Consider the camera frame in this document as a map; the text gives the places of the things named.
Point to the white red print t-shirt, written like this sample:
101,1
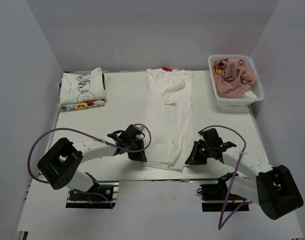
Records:
169,118

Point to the folded white cartoon t-shirt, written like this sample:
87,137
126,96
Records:
82,87

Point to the folded colourful cartoon t-shirt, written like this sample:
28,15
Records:
74,105

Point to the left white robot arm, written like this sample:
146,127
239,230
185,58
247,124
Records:
60,163

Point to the white plastic basket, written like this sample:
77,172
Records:
256,88

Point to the pink t-shirt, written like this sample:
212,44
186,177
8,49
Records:
233,77

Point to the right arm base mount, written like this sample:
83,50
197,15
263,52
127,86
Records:
212,198

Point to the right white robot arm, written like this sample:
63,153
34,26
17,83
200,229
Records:
273,188

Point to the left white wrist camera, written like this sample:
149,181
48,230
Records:
141,128

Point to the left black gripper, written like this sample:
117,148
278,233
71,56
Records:
139,156

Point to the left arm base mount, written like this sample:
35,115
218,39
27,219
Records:
105,197

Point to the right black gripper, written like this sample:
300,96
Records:
194,158

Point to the plain white t-shirt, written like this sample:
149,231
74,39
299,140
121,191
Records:
249,95

